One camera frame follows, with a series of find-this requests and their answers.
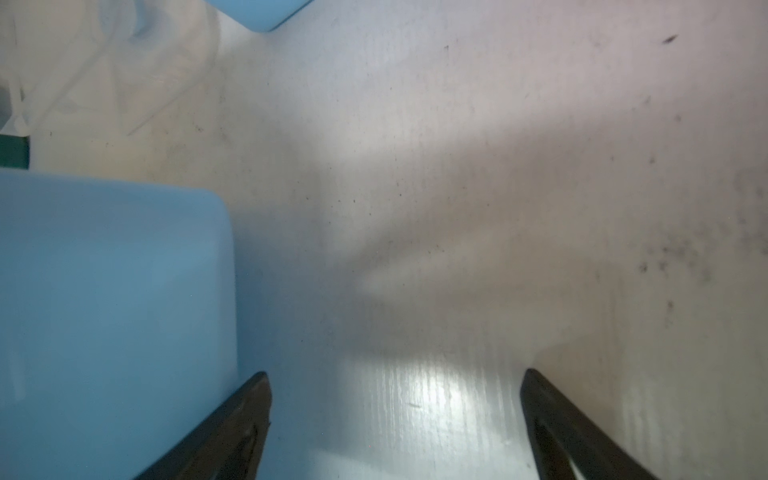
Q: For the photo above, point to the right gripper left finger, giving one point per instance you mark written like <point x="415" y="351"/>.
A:
<point x="228" y="444"/>

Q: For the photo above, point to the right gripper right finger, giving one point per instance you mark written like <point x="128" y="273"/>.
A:
<point x="565" y="441"/>

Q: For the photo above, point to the green tool case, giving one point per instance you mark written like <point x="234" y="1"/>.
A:
<point x="14" y="152"/>

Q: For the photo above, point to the blue toolbox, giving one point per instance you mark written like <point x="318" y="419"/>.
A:
<point x="118" y="322"/>
<point x="259" y="16"/>

